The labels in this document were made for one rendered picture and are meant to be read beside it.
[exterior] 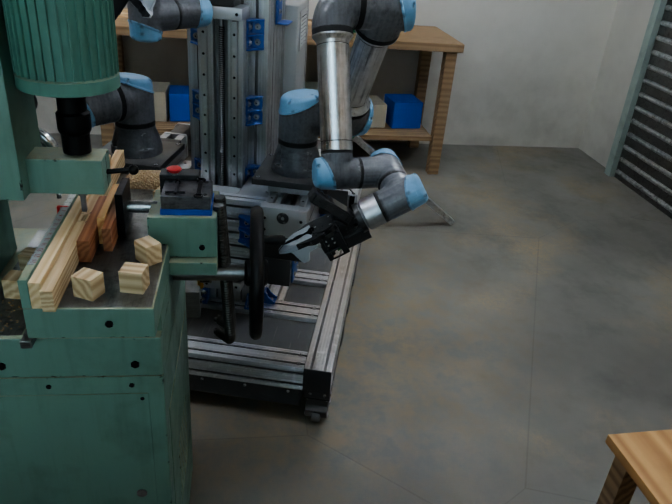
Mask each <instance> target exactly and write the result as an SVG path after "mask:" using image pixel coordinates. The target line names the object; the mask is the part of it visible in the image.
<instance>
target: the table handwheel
mask: <svg viewBox="0 0 672 504"><path fill-rule="evenodd" d="M172 277H173V280H196V281H244V284H245V285H246V286H249V336H250V337H251V338H252V339H253V340H258V339H260V338H261V336H262V333H263V315H264V286H266V285H267V284H268V261H267V260H266V259H264V212H263V209H262V207H260V206H258V205H255V206H253V207H252V208H251V210H250V258H249V259H248V258H247V259H246V260H245V264H230V265H229V266H228V267H226V268H222V267H220V266H219V264H218V270H217V275H172Z"/></svg>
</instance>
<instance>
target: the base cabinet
mask: <svg viewBox="0 0 672 504"><path fill-rule="evenodd" d="M192 471H193V454H192V431H191V408H190V385H189V362H188V339H187V317H186V294H185V280H181V281H180V286H179V292H178V297H177V303H176V308H175V314H174V319H173V325H172V330H171V336H170V341H169V347H168V352H167V358H166V363H165V369H164V373H163V374H162V375H127V376H69V377H10V378H0V504H189V501H190V491H191V481H192Z"/></svg>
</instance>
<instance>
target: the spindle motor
mask: <svg viewBox="0 0 672 504"><path fill-rule="evenodd" d="M1 1H2V7H3V14H4V20H5V26H6V32H7V38H8V44H9V50H10V56H11V62H12V69H13V75H14V81H15V87H16V89H18V90H19V91H21V92H24V93H27V94H31V95H36V96H43V97H50V98H84V97H91V96H96V95H101V94H105V93H109V92H112V91H114V90H116V89H118V88H119V87H120V85H121V83H120V72H119V62H118V50H117V38H116V26H115V15H114V3H113V0H1Z"/></svg>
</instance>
